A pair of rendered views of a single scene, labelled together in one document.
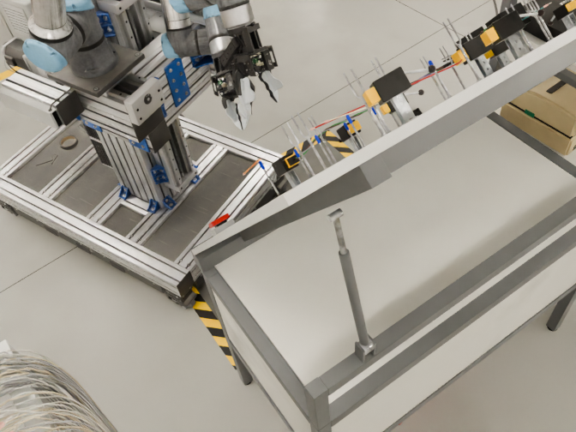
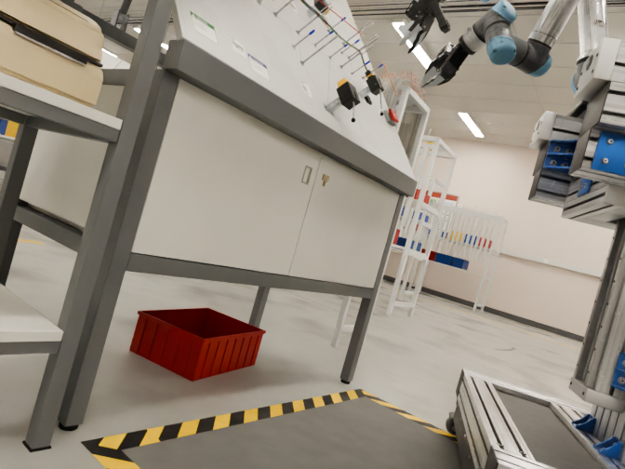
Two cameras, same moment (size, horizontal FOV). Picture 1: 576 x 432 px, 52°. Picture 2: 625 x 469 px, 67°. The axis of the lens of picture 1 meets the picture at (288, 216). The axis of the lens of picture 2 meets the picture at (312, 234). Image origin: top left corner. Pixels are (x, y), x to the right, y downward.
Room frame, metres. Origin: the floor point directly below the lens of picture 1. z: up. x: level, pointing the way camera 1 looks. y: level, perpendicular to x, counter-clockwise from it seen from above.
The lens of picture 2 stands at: (2.67, -0.81, 0.55)
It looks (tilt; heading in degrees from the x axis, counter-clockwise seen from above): 0 degrees down; 156
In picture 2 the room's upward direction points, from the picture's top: 16 degrees clockwise
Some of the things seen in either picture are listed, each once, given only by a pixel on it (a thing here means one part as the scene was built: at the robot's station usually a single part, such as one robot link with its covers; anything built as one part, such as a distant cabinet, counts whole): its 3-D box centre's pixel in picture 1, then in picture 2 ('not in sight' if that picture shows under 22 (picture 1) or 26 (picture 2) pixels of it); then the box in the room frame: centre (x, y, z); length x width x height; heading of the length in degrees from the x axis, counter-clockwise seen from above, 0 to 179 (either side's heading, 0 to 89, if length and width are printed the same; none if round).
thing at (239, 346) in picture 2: not in sight; (201, 340); (0.99, -0.36, 0.07); 0.39 x 0.29 x 0.14; 131
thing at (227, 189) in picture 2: not in sight; (241, 194); (1.44, -0.48, 0.60); 0.55 x 0.02 x 0.39; 118
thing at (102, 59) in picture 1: (89, 50); not in sight; (1.63, 0.54, 1.21); 0.15 x 0.15 x 0.10
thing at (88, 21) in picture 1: (75, 18); not in sight; (1.63, 0.54, 1.33); 0.13 x 0.12 x 0.14; 157
